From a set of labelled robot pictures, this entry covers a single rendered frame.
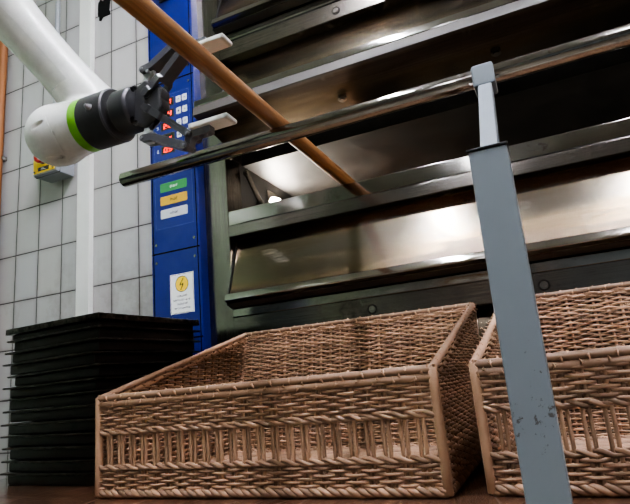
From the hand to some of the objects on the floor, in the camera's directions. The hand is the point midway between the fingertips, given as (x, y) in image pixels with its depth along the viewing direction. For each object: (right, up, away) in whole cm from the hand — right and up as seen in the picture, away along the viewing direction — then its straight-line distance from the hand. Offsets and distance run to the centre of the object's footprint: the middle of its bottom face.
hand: (223, 79), depth 84 cm
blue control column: (+26, -150, +121) cm, 194 cm away
